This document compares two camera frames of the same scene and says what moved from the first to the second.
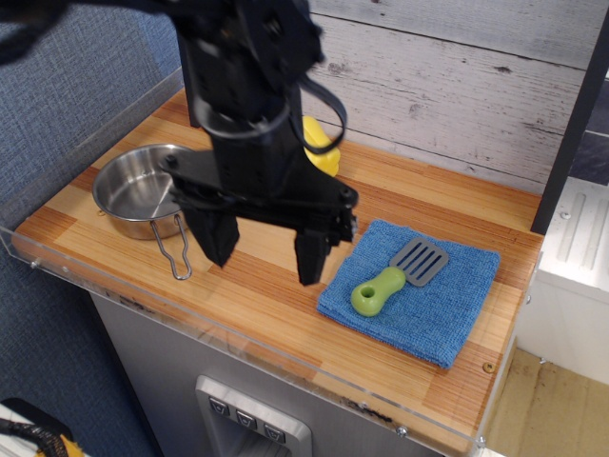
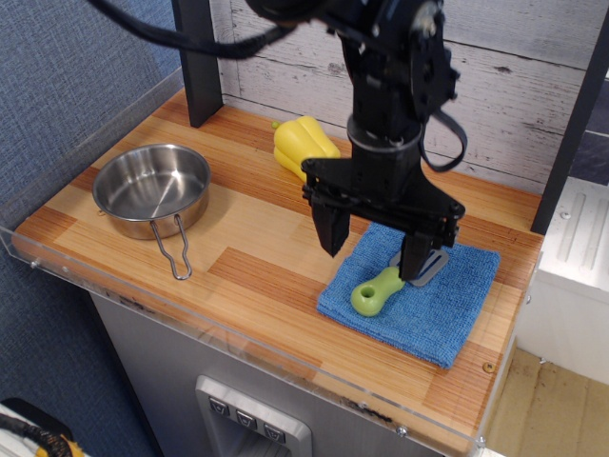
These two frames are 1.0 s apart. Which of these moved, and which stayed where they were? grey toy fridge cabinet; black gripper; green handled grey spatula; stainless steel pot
Moved: black gripper
Stayed: grey toy fridge cabinet; stainless steel pot; green handled grey spatula
